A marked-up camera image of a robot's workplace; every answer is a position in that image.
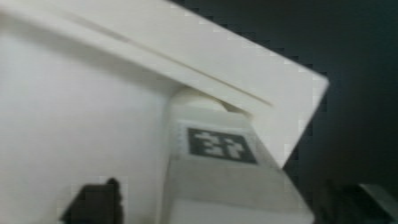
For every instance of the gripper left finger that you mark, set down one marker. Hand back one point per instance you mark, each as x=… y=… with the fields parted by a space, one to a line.
x=97 y=205

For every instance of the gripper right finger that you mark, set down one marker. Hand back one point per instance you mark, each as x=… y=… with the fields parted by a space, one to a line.
x=356 y=204

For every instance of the white table leg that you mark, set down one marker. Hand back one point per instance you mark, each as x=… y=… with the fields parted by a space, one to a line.
x=227 y=186

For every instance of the white square tabletop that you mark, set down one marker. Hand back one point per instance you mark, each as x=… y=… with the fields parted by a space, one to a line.
x=85 y=107

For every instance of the white L-shaped fence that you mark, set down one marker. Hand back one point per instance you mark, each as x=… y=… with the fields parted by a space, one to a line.
x=157 y=35

